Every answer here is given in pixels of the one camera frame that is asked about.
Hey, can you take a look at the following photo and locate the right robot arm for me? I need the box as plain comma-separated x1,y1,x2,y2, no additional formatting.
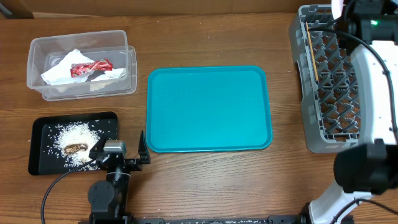
300,1,397,224

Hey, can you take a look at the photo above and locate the white paper napkin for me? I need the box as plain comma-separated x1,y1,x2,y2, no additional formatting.
41,49,94,85

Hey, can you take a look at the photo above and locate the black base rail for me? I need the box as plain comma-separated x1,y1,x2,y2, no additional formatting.
78,215,311,224

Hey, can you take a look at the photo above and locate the red sauce packet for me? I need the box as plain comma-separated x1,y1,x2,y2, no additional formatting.
70,58,113,78

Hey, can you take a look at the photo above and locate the black plastic tray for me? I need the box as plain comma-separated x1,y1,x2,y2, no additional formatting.
28,112,119,175

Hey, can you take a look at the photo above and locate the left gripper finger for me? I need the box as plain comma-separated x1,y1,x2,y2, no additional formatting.
89,134,108,159
138,130,151,164

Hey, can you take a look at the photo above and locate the wooden chopstick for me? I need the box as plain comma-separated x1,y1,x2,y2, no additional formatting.
305,22,319,82

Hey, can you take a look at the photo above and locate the teal serving tray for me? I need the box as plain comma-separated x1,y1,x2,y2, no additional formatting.
146,65,274,153

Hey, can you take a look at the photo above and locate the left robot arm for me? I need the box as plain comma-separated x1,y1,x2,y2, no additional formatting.
88,132,150,223

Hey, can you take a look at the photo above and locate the clear plastic storage bin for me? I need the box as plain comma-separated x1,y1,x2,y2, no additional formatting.
27,30,137,101

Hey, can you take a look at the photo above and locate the brown food scrap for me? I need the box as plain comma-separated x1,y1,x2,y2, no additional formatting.
63,143,88,155

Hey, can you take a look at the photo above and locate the grey dishwasher rack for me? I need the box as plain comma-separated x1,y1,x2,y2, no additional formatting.
289,4,361,153

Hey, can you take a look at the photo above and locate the pile of white rice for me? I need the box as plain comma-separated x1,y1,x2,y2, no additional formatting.
39,119,118,174

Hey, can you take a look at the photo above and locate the large white plate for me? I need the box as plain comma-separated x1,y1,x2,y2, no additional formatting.
331,0,345,19

